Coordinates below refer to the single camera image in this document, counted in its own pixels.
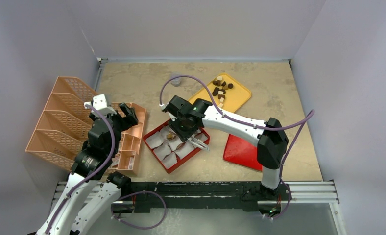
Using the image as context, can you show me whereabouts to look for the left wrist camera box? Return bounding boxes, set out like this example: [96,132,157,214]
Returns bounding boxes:
[84,94,116,118]

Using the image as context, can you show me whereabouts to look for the pink plastic file rack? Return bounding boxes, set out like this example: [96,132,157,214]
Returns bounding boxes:
[25,77,147,176]

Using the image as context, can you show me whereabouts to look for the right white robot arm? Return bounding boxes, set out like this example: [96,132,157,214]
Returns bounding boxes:
[160,95,289,199]

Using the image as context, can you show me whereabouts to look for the small clear plastic jar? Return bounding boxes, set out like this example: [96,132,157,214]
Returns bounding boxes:
[170,73,182,87]

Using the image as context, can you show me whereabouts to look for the yellow plastic tray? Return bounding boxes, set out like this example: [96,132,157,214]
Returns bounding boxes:
[206,73,252,113]

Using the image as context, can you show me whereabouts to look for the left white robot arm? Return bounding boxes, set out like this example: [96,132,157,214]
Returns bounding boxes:
[36,101,139,235]

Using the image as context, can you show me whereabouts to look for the black metal base rail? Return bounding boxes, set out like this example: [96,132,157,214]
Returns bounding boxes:
[55,180,339,215]

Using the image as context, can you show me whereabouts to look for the red compartment chocolate box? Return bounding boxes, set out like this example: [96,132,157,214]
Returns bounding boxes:
[143,121,201,174]

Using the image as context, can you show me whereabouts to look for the red box lid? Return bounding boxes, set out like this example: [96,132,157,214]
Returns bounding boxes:
[223,135,262,172]

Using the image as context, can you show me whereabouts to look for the metal serving tongs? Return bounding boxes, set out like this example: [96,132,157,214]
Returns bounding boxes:
[187,136,210,151]

